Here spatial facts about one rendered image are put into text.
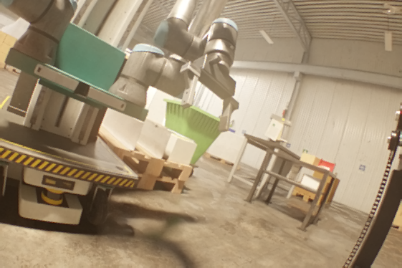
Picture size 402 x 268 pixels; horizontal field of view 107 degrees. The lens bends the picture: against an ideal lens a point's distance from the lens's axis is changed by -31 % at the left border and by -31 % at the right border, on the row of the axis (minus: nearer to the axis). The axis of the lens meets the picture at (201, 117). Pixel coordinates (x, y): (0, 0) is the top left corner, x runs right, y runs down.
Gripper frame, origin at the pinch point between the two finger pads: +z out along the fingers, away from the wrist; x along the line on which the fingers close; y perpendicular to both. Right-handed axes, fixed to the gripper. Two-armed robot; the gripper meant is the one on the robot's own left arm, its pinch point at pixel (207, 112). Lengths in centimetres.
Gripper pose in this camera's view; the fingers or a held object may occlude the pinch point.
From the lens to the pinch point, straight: 52.2
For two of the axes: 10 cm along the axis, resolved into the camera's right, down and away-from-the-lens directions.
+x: 6.8, 4.5, 5.8
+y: 7.1, -2.0, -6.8
